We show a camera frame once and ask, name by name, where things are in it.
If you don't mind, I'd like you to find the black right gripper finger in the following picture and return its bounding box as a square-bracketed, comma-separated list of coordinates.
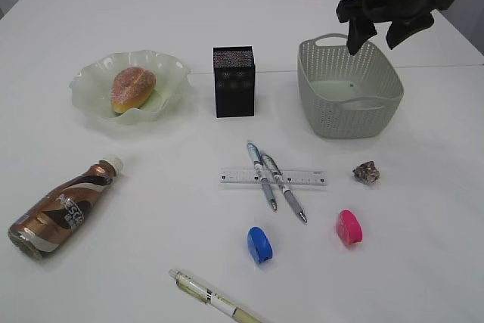
[386, 12, 434, 49]
[347, 18, 377, 55]

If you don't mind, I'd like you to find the sugared bread roll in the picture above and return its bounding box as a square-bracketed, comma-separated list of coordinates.
[110, 67, 156, 114]

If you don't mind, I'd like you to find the brown coffee drink bottle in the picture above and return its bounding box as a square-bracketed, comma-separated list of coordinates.
[8, 155, 123, 260]

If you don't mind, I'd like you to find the pale green plastic basket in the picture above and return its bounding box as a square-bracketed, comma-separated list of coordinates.
[297, 33, 404, 139]

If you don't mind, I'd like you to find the black mesh pen holder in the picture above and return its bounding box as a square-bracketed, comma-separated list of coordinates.
[213, 46, 256, 118]

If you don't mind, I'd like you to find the grey patterned pen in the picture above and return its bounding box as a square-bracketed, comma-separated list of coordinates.
[261, 152, 307, 224]

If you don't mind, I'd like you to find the blue grey pen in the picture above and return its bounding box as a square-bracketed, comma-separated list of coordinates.
[247, 141, 278, 212]

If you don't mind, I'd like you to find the pale green wavy plate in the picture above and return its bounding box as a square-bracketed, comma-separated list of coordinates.
[70, 50, 193, 125]

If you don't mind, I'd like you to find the yellow green pen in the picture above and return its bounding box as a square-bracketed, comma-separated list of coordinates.
[169, 269, 262, 323]

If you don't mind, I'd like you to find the clear plastic ruler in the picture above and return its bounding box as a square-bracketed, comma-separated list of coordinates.
[219, 168, 326, 186]

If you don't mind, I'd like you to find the pink correction tape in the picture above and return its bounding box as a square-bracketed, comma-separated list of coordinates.
[336, 210, 363, 247]

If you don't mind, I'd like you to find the blue correction tape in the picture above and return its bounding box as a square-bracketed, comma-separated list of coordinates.
[247, 226, 273, 264]

